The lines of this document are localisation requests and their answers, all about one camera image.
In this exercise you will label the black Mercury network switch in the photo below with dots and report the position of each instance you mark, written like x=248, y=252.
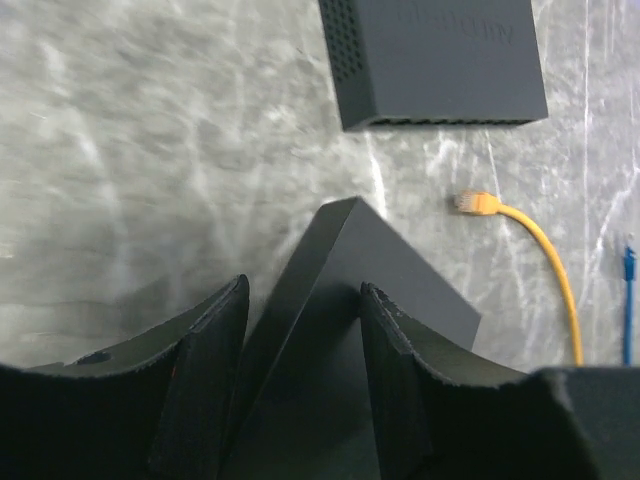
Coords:
x=430, y=62

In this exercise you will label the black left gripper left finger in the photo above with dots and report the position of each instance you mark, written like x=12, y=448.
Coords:
x=155, y=406

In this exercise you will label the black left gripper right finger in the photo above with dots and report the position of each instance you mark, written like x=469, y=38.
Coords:
x=442, y=412

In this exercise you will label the black TP-Link network switch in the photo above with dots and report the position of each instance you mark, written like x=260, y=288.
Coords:
x=301, y=408

